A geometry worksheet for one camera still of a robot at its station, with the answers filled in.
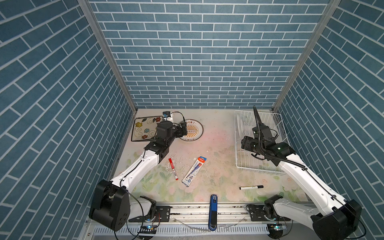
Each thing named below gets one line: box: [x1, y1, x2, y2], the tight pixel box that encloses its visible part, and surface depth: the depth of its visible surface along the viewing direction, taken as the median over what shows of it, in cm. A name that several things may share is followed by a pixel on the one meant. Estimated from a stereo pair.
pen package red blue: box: [181, 156, 207, 187], surface depth 88 cm
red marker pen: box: [168, 158, 179, 181], surface depth 90 cm
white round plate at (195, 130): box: [179, 119, 204, 142], surface depth 110 cm
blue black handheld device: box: [208, 194, 218, 231], surface depth 75 cm
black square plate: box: [131, 116, 164, 142], surface depth 105 cm
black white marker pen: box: [239, 185, 264, 190], surface depth 84 cm
